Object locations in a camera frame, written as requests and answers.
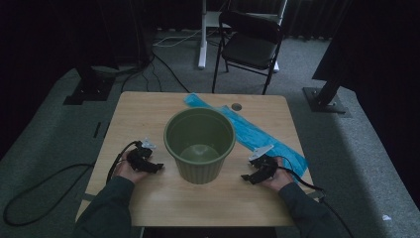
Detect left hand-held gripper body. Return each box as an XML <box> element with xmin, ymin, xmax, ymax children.
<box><xmin>126</xmin><ymin>138</ymin><xmax>157</xmax><ymax>172</ymax></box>

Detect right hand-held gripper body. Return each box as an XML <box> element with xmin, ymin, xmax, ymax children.
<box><xmin>249</xmin><ymin>144</ymin><xmax>278</xmax><ymax>179</ymax></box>

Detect blue plastic bag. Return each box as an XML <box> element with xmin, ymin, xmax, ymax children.
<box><xmin>182</xmin><ymin>93</ymin><xmax>310</xmax><ymax>181</ymax></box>

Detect green plastic bucket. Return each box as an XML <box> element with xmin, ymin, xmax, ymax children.
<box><xmin>162</xmin><ymin>107</ymin><xmax>237</xmax><ymax>185</ymax></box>

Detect person's right hand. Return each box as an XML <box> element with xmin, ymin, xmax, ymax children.
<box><xmin>262</xmin><ymin>157</ymin><xmax>295</xmax><ymax>192</ymax></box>

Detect person's left hand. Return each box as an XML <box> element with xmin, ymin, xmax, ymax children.
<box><xmin>113</xmin><ymin>160</ymin><xmax>149</xmax><ymax>184</ymax></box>

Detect black floor tape strips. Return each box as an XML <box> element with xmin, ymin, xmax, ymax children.
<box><xmin>92</xmin><ymin>121</ymin><xmax>111</xmax><ymax>140</ymax></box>

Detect black stand with square base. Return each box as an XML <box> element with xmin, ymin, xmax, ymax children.
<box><xmin>62</xmin><ymin>63</ymin><xmax>117</xmax><ymax>106</ymax></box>

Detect black metal stand with plate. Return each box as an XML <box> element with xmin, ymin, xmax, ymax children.
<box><xmin>302</xmin><ymin>78</ymin><xmax>352</xmax><ymax>117</ymax></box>

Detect black folding chair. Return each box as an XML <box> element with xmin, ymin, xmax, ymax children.
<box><xmin>211</xmin><ymin>10</ymin><xmax>285</xmax><ymax>96</ymax></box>

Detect dark curtain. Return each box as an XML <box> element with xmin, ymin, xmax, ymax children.
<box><xmin>311</xmin><ymin>0</ymin><xmax>420</xmax><ymax>206</ymax></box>

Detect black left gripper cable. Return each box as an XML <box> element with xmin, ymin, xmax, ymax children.
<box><xmin>105</xmin><ymin>140</ymin><xmax>143</xmax><ymax>184</ymax></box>

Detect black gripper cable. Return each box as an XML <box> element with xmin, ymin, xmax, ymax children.
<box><xmin>105</xmin><ymin>140</ymin><xmax>143</xmax><ymax>184</ymax></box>
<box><xmin>275</xmin><ymin>156</ymin><xmax>355</xmax><ymax>238</ymax></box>

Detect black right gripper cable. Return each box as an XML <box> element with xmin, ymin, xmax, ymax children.
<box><xmin>275</xmin><ymin>156</ymin><xmax>355</xmax><ymax>238</ymax></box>

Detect black thin floor cables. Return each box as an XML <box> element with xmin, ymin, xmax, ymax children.
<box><xmin>120</xmin><ymin>49</ymin><xmax>191</xmax><ymax>94</ymax></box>

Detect black looped floor cable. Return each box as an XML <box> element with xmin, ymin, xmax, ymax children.
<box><xmin>2</xmin><ymin>163</ymin><xmax>96</xmax><ymax>228</ymax></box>

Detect white floor cable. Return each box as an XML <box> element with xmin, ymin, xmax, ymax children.
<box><xmin>153</xmin><ymin>29</ymin><xmax>203</xmax><ymax>48</ymax></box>

